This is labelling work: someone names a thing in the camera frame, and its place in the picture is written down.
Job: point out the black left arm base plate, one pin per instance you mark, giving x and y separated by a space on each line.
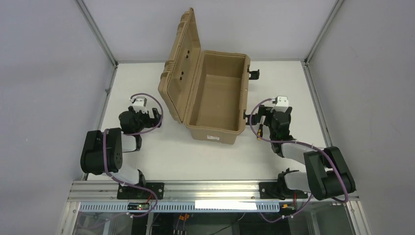
131 193

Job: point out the black upper case latch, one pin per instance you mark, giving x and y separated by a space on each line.
254 74

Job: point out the tan plastic tool case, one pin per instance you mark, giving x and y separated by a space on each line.
205 90

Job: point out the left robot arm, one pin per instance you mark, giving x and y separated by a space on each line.
103 151

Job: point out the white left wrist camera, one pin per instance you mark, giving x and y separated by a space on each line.
139 104

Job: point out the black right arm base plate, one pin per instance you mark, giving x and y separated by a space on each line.
278 190

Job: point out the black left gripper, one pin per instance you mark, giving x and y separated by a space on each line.
150 117

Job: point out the aluminium mounting rail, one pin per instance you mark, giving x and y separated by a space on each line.
174 191

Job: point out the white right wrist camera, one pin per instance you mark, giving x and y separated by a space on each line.
281 104

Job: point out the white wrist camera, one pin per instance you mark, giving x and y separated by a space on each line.
281 104
139 104

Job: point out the white perforated cable duct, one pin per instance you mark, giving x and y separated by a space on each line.
196 206

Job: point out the black yellow screwdriver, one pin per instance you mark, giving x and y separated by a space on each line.
260 132

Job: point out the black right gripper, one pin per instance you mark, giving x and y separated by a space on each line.
262 113

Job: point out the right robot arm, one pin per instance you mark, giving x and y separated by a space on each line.
326 172

